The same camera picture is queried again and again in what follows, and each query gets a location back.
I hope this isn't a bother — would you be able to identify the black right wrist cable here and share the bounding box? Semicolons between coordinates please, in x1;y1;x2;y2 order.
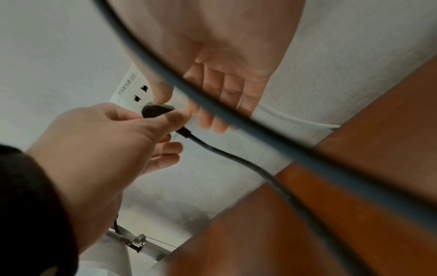
90;0;437;224

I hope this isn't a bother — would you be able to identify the black kettle base with cord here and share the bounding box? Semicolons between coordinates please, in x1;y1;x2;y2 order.
141;103;376;276

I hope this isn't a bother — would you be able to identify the red-brown wooden table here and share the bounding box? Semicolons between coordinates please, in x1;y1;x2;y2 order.
160;57;437;276

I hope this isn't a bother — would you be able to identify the person's right hand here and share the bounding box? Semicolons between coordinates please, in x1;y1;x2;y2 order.
112;0;307;135

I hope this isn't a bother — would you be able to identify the grey plug with cable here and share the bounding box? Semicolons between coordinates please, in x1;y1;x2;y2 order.
254;103;342;132

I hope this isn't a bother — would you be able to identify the white wall socket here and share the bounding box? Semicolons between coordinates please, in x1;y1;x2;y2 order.
109;63;161;114

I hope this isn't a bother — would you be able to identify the person's left hand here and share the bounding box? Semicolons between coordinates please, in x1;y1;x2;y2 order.
25;102;194;257

